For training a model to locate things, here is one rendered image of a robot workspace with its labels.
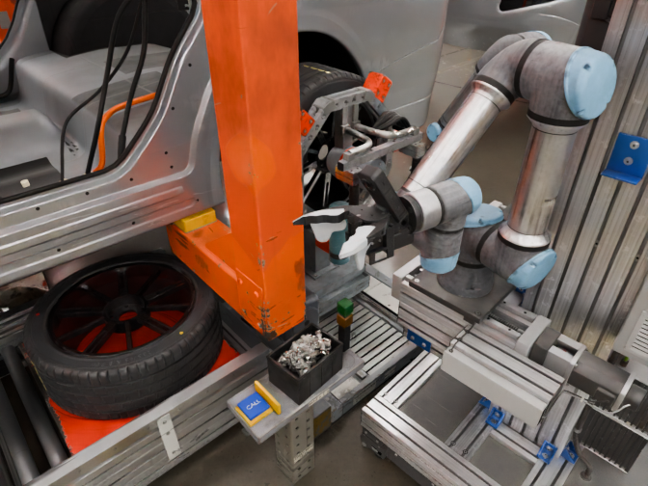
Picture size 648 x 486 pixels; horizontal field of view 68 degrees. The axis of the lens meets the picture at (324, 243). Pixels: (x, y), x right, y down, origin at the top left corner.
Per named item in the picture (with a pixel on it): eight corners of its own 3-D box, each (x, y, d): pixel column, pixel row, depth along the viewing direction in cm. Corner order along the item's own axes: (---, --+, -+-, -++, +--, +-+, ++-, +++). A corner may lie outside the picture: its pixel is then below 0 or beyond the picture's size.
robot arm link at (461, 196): (480, 222, 93) (489, 182, 88) (438, 238, 88) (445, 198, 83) (452, 204, 98) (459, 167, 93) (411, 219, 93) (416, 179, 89)
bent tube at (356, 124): (381, 121, 193) (383, 94, 187) (418, 134, 181) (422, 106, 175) (350, 131, 183) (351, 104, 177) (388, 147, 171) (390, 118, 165)
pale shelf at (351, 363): (330, 338, 169) (330, 333, 168) (364, 366, 159) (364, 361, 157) (227, 407, 146) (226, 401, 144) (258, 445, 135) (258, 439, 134)
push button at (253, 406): (256, 395, 145) (256, 391, 144) (270, 410, 141) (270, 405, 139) (237, 408, 141) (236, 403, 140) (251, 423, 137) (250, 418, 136)
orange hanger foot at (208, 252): (205, 236, 205) (193, 163, 186) (280, 296, 173) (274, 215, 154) (170, 252, 196) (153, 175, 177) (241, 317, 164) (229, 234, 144)
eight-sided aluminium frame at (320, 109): (378, 196, 224) (387, 77, 193) (389, 201, 220) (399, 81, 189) (287, 238, 194) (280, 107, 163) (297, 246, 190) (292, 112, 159)
